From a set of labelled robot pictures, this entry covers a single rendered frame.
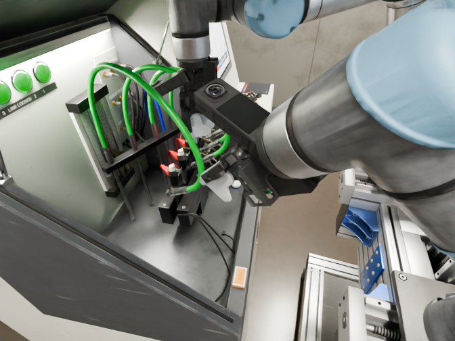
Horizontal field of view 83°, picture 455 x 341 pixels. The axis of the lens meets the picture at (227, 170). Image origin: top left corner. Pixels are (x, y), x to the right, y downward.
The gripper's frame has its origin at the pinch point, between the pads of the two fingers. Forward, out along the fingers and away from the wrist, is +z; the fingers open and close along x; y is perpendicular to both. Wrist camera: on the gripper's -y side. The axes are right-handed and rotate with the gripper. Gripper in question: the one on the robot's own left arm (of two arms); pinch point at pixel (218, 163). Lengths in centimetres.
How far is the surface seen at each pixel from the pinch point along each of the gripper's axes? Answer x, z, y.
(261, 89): 83, 85, -12
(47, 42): -5, 23, -45
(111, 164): -10.9, 44.1, -18.3
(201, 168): 0.1, 9.8, -0.8
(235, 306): -11.8, 19.5, 29.6
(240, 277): -6.3, 22.0, 26.9
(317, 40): 238, 158, -25
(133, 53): 18, 45, -46
